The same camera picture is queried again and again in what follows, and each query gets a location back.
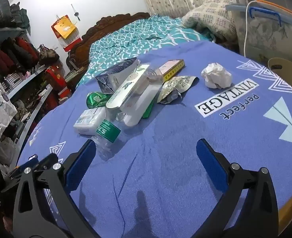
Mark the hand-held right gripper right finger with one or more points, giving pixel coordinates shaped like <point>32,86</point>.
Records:
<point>211,163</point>

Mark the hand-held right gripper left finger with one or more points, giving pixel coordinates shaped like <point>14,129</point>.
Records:
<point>80,166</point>

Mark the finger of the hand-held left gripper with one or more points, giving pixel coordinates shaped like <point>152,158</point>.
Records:
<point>45,161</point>

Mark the clear bottle with green label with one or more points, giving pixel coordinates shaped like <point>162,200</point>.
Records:
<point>107,130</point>

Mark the white tissue packet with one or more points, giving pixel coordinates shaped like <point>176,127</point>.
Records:
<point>90,120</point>

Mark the green foil snack bag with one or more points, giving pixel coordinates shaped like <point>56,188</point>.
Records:
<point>96,100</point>

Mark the white paper wrapper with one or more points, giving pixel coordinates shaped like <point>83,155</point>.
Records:
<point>216,75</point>

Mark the long white leaf-print box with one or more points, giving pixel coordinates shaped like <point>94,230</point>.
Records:
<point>126,86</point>

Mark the blue and white milk carton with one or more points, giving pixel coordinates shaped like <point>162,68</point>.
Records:
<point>111,78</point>

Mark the yellow and pink carton box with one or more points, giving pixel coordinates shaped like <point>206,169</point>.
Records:
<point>172,67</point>

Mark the beige plastic waste bin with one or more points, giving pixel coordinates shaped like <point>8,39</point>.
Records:
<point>287,76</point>

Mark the white plastic bag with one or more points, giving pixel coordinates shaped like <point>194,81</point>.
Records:
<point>5,151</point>

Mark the blue printed blanket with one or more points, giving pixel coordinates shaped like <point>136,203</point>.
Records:
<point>160,153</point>

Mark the grey metal shelf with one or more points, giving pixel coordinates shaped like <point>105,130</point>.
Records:
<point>21,84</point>

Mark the red gift box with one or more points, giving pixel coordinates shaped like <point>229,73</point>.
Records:
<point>56,79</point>

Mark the brown handbag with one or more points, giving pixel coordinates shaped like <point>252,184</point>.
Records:
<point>48,54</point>

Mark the dark red jackets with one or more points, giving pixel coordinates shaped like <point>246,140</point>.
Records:
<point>7,57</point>

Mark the carved wooden headboard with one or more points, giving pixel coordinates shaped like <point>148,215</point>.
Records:
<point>86,32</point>

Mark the teal patterned bedspread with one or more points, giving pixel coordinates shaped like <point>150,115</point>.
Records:
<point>126,37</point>

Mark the patterned beige pillow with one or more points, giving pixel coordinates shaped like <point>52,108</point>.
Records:
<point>210,14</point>

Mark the dark bags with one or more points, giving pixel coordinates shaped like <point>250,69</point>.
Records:
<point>4,12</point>

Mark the red and orange wall calendar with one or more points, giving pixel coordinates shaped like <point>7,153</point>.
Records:
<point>65,28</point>

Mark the black hanging wall ornament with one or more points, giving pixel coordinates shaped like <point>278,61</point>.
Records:
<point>76,13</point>

